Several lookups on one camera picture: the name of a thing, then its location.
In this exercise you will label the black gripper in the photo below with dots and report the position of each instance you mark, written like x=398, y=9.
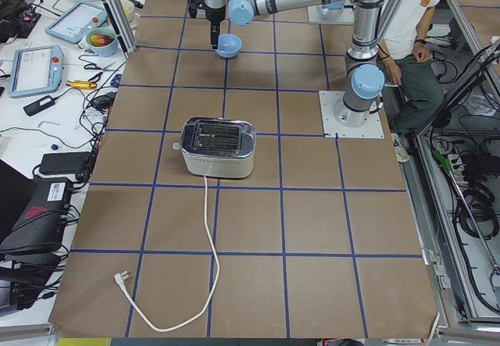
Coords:
x=215, y=15

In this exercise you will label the blue bowl with fruit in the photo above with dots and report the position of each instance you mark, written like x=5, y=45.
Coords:
x=102, y=41

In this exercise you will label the cream toaster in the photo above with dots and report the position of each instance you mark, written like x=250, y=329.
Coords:
x=218, y=147

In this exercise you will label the scissors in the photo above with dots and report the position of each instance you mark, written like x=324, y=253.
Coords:
x=97, y=67

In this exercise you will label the blue teach pendant far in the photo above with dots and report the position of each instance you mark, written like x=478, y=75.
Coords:
x=77, y=22

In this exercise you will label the blue teach pendant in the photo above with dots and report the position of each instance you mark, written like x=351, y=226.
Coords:
x=77, y=22
x=36, y=71

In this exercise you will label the orange tool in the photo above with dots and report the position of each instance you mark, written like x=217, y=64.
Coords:
x=83, y=85

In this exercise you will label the blue teach pendant near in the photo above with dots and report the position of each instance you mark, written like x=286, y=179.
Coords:
x=36, y=71

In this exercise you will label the black power adapter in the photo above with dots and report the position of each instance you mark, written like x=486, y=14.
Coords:
x=63, y=163

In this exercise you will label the person in white shirt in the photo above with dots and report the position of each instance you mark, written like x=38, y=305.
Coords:
x=407, y=63

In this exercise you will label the black red computer box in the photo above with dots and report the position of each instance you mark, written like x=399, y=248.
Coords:
x=40, y=226

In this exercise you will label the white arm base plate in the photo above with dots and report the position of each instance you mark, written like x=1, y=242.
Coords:
x=342, y=16
x=340, y=122

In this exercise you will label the aluminium frame post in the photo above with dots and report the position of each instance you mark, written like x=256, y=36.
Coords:
x=119, y=23

